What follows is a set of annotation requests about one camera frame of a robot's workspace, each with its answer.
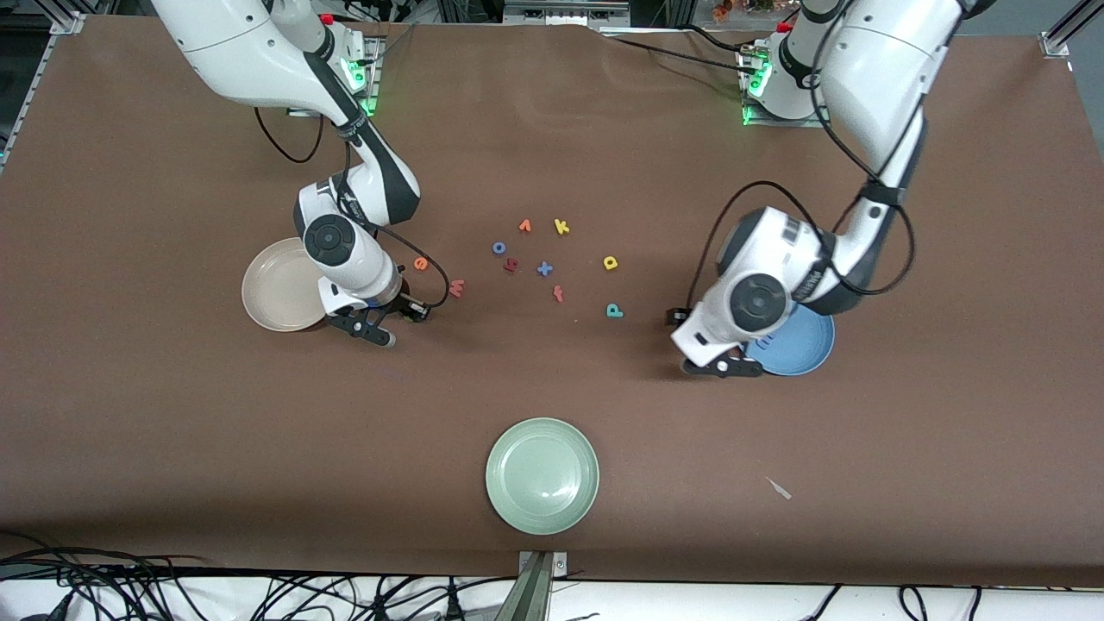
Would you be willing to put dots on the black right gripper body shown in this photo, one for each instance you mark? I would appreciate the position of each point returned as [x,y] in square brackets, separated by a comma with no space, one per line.
[402,301]

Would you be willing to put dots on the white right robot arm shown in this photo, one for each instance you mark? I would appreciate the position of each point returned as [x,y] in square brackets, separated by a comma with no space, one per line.
[250,43]

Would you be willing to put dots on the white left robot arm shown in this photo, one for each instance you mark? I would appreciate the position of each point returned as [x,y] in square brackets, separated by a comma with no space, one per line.
[880,86]

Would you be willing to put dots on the blue plate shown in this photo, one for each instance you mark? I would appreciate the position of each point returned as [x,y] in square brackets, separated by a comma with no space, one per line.
[802,349]

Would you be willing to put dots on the beige brown plate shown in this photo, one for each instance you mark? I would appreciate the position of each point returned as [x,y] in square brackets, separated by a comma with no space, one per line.
[276,289]

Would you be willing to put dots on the white paper scrap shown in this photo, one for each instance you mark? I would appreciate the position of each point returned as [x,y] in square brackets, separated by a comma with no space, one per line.
[780,490]

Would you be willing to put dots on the pale green plate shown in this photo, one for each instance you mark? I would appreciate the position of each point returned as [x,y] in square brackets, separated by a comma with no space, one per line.
[542,476]

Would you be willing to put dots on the brown table cover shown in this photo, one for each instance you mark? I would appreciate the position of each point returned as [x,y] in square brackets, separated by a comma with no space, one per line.
[172,414]

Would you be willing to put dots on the grey power strip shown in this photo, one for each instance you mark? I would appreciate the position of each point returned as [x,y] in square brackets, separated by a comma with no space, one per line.
[565,13]

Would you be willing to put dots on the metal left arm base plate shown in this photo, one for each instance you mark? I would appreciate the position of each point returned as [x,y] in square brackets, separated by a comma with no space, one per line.
[780,123]

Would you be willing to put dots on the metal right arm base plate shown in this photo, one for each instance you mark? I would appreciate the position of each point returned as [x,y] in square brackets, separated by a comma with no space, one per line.
[373,86]

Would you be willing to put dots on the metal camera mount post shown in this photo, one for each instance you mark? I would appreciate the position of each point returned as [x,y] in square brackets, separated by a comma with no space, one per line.
[535,595]

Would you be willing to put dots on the aluminium table edge rail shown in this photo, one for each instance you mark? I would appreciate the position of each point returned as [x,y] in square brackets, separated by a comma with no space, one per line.
[30,82]

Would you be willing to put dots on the aluminium corner bracket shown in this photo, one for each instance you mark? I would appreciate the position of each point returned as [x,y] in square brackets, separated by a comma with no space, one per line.
[69,24]

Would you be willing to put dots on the aluminium frame profile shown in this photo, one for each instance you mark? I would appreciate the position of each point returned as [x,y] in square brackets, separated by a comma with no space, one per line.
[1054,41]

